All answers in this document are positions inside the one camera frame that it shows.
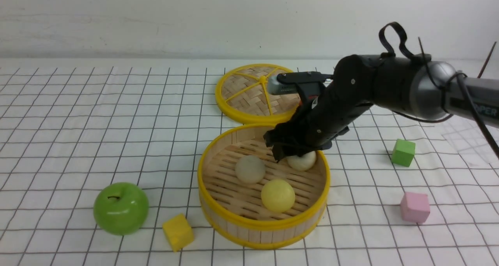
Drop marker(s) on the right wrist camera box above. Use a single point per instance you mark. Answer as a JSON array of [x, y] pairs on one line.
[[308, 85]]

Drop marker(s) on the cream round bun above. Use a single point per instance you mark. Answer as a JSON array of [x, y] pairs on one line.
[[302, 163]]

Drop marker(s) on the white grid tablecloth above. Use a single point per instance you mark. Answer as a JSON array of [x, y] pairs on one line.
[[70, 128]]

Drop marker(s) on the yellow round bun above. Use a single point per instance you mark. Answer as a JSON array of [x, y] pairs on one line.
[[278, 196]]

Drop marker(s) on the green apple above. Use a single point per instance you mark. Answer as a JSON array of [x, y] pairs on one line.
[[121, 208]]

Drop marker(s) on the green cube block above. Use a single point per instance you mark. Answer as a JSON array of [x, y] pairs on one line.
[[403, 152]]

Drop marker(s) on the yellow cube block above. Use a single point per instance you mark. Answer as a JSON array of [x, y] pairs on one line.
[[178, 232]]

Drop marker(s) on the white ribbed bun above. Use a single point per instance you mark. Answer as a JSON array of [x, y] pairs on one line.
[[250, 169]]

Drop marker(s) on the yellow bamboo steamer tray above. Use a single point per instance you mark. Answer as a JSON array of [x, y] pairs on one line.
[[236, 211]]

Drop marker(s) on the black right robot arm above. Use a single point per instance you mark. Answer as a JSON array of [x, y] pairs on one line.
[[422, 91]]

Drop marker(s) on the yellow bamboo steamer lid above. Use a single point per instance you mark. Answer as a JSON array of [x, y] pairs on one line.
[[241, 94]]

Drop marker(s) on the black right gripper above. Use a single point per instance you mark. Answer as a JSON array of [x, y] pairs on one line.
[[314, 125]]

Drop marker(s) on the pink cube block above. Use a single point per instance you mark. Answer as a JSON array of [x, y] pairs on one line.
[[415, 207]]

